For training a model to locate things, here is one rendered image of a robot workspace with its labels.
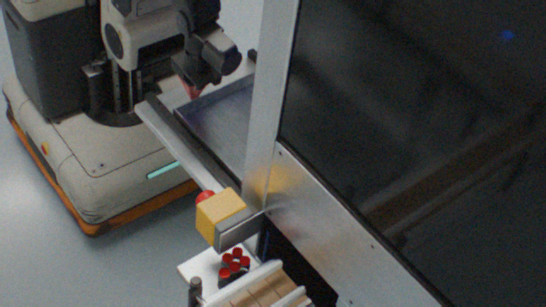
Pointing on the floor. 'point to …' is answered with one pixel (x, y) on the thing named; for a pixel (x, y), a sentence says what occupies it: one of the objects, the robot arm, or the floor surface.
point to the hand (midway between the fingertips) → (194, 96)
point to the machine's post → (268, 106)
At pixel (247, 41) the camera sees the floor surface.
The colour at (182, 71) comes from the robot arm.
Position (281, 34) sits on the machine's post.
